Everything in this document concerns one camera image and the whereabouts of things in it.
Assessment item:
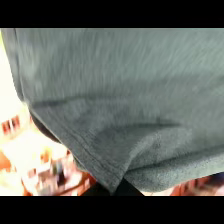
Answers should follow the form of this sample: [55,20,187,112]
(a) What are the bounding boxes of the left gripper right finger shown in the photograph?
[114,177,146,197]

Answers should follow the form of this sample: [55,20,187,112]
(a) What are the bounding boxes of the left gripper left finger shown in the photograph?
[80,181,113,197]

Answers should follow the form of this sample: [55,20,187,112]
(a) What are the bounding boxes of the grey T-shirt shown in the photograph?
[0,27,224,196]

